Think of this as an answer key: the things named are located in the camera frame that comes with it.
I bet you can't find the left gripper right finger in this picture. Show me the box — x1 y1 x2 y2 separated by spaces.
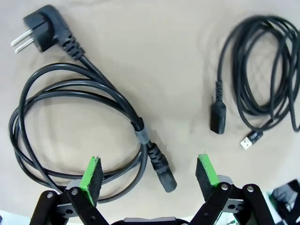
189 153 275 225

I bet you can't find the black USB extension cable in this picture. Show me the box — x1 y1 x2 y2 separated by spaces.
208 15 300 150

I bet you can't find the black power cord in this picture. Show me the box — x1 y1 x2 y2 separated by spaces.
8 4 178 203

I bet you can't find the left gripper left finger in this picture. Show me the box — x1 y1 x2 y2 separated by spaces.
30 155 111 225

